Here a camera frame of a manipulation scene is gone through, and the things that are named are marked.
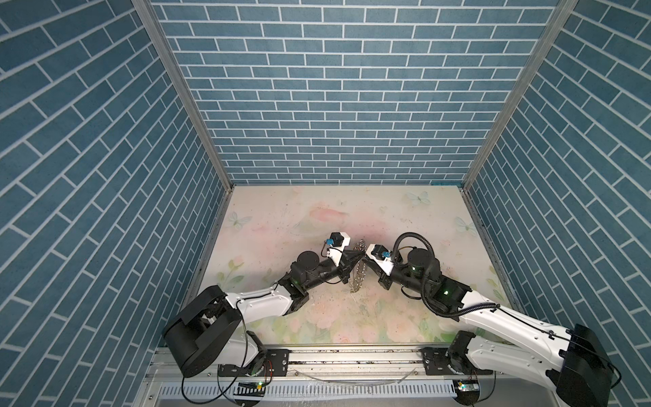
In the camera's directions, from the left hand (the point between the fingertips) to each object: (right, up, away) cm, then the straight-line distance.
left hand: (363, 255), depth 75 cm
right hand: (0, 0, 0) cm, 0 cm away
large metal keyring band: (-1, -4, +1) cm, 4 cm away
